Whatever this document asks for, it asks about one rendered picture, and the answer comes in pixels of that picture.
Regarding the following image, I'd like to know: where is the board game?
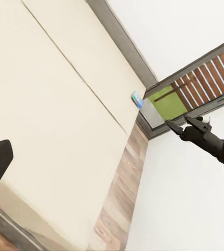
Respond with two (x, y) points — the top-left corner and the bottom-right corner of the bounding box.
(132, 91), (144, 107)

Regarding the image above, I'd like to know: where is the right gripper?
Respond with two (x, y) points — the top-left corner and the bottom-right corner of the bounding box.
(167, 117), (219, 152)

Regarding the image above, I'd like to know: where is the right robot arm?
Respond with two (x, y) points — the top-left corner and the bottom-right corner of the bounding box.
(167, 117), (224, 164)

